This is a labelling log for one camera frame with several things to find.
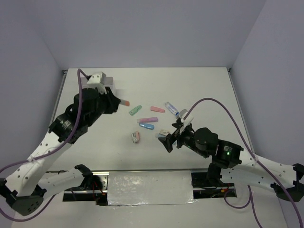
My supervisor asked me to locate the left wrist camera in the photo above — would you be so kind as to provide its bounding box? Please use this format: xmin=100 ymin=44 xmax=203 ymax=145
xmin=86 ymin=72 xmax=107 ymax=94

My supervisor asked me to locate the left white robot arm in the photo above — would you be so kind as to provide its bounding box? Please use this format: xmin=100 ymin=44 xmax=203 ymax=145
xmin=0 ymin=87 xmax=121 ymax=216

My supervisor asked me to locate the orange capped pen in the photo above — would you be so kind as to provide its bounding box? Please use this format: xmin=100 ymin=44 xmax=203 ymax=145
xmin=120 ymin=99 xmax=130 ymax=106

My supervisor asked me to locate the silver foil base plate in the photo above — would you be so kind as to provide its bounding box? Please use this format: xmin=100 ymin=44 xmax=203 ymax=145
xmin=107 ymin=171 xmax=195 ymax=206

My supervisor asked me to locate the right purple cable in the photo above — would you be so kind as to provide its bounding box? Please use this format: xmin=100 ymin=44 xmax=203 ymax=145
xmin=184 ymin=97 xmax=300 ymax=228

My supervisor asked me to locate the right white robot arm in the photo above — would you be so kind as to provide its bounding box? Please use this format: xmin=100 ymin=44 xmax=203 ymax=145
xmin=158 ymin=126 xmax=304 ymax=202

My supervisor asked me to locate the blue correction tape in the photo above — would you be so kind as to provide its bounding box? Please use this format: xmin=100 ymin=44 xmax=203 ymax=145
xmin=139 ymin=123 xmax=154 ymax=130

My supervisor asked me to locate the small pink stapler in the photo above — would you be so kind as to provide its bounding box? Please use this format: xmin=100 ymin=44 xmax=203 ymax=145
xmin=131 ymin=131 xmax=140 ymax=144

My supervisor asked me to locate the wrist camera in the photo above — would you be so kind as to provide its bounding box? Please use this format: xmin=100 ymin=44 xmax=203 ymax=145
xmin=86 ymin=72 xmax=107 ymax=94
xmin=176 ymin=109 xmax=193 ymax=125

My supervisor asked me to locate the right white divided container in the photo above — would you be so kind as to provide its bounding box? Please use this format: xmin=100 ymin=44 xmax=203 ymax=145
xmin=81 ymin=76 xmax=116 ymax=95

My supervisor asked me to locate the green correction tape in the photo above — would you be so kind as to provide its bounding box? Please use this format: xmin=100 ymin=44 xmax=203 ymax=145
xmin=129 ymin=105 xmax=142 ymax=116

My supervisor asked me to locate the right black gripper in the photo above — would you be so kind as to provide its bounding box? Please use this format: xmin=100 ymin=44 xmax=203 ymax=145
xmin=157 ymin=122 xmax=208 ymax=158

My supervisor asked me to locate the light blue highlighter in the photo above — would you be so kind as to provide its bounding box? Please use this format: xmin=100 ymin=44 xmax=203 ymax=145
xmin=155 ymin=133 xmax=166 ymax=138

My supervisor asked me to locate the pink correction tape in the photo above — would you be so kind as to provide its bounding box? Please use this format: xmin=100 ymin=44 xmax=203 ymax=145
xmin=150 ymin=106 xmax=165 ymax=113

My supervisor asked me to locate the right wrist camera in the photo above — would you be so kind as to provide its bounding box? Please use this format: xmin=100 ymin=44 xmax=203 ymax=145
xmin=176 ymin=109 xmax=193 ymax=125

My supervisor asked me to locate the purple pink highlighter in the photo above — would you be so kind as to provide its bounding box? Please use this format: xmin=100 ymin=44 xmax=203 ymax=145
xmin=137 ymin=117 xmax=158 ymax=123

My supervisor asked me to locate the clear glue bottle blue cap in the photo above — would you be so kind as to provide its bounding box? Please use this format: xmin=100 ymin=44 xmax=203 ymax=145
xmin=164 ymin=102 xmax=179 ymax=116

